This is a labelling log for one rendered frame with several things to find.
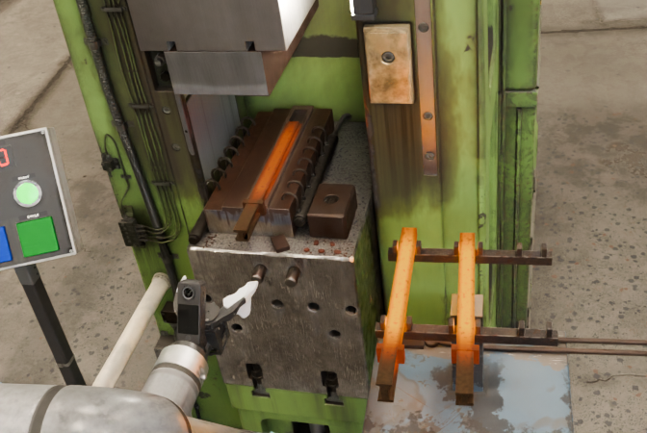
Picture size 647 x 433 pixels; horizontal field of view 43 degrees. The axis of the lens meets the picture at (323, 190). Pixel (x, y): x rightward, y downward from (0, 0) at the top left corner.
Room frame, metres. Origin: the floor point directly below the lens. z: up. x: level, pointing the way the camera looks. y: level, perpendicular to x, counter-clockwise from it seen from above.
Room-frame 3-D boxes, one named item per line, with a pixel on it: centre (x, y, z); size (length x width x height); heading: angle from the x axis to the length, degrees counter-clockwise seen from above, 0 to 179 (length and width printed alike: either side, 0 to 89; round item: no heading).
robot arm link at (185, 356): (1.00, 0.29, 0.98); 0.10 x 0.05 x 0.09; 72
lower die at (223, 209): (1.64, 0.11, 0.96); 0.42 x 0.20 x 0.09; 162
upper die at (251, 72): (1.64, 0.11, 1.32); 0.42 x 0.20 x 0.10; 162
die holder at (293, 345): (1.63, 0.05, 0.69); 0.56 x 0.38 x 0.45; 162
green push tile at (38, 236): (1.42, 0.62, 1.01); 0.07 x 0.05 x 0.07; 97
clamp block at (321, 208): (1.44, -0.01, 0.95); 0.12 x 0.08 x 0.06; 162
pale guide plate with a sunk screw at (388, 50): (1.47, -0.17, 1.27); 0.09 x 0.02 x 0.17; 72
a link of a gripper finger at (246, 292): (1.15, 0.18, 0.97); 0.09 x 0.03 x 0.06; 126
